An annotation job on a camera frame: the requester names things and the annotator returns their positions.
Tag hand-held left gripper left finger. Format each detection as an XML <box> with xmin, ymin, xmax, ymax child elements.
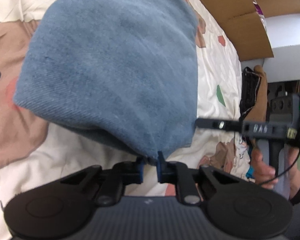
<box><xmin>61</xmin><ymin>156</ymin><xmax>144</xmax><ymax>207</ymax></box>

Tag cream bear-print bedsheet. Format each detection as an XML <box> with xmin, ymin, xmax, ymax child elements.
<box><xmin>0</xmin><ymin>0</ymin><xmax>255</xmax><ymax>240</ymax></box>

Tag purple white tissue pack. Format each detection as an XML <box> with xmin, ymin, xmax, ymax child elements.
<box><xmin>252</xmin><ymin>0</ymin><xmax>267</xmax><ymax>19</ymax></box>

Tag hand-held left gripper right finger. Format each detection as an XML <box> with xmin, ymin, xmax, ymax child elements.
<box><xmin>156</xmin><ymin>151</ymin><xmax>243</xmax><ymax>205</ymax></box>

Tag black cable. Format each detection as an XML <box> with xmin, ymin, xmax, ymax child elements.
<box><xmin>259</xmin><ymin>146</ymin><xmax>300</xmax><ymax>185</ymax></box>

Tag person's right hand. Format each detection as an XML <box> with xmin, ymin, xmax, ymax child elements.
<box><xmin>250</xmin><ymin>146</ymin><xmax>300</xmax><ymax>200</ymax></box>

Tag flattened brown cardboard box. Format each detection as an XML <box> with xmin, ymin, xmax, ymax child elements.
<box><xmin>182</xmin><ymin>0</ymin><xmax>274</xmax><ymax>62</ymax></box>

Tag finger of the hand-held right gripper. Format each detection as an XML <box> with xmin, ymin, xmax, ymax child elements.
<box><xmin>195</xmin><ymin>117</ymin><xmax>244</xmax><ymax>132</ymax></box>

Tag light blue denim pants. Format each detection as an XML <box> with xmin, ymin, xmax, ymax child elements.
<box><xmin>12</xmin><ymin>0</ymin><xmax>200</xmax><ymax>166</ymax></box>

